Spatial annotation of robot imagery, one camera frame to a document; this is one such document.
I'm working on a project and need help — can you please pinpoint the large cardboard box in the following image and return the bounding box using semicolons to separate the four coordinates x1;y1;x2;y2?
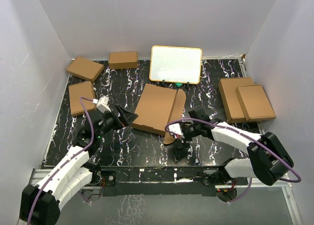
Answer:
131;84;186;145
218;77;254;124

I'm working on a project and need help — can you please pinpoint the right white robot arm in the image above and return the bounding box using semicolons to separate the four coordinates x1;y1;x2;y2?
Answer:
165;107;294;186

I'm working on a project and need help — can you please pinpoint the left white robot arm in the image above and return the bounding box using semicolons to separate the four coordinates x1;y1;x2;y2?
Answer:
19;105;138;225

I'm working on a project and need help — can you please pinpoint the folded cardboard box back left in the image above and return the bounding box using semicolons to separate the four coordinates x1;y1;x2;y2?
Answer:
66;56;104;82

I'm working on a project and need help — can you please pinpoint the folded cardboard box back centre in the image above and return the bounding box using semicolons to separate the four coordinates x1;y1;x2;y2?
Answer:
108;51;138;70

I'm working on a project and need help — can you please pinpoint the small folded cardboard box right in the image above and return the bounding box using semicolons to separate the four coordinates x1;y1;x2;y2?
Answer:
235;84;276;122

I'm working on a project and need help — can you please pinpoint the black base bar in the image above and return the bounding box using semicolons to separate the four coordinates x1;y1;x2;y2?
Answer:
98;165;248;198

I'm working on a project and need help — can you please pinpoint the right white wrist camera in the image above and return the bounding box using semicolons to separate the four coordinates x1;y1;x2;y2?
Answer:
168;123;183;139

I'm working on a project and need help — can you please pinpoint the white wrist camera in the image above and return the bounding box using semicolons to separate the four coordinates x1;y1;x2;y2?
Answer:
168;123;183;139
92;96;111;114

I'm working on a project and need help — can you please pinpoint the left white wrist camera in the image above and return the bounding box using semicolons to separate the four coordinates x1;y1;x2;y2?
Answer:
92;96;111;114

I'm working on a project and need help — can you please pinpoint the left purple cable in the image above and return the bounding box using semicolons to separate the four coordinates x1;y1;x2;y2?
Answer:
26;96;99;225

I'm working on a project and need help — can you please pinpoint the purple cable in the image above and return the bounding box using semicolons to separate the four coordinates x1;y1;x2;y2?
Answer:
165;117;302;183
26;96;99;225

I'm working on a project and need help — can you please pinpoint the white board with yellow frame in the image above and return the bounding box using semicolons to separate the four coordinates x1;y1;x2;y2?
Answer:
149;45;203;84

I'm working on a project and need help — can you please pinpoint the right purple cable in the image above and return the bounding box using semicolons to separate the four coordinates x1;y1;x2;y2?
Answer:
165;117;302;183

